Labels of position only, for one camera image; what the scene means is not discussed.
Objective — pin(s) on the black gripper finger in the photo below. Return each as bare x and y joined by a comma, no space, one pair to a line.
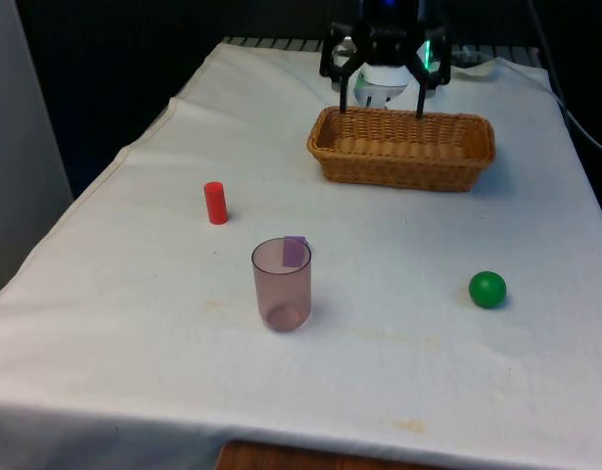
437,59
332,54

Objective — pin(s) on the red cylinder block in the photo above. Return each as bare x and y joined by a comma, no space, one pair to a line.
215,203

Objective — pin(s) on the green ball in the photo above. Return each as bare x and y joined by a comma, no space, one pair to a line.
487,290

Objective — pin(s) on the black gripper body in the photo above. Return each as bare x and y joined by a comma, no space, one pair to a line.
391,39

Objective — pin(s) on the purple triangular block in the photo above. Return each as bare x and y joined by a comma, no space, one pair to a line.
294,252

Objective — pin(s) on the wicker basket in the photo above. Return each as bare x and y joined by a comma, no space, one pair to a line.
403,166

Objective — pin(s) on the see-through pink cup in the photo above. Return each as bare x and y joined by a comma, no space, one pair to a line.
281,298

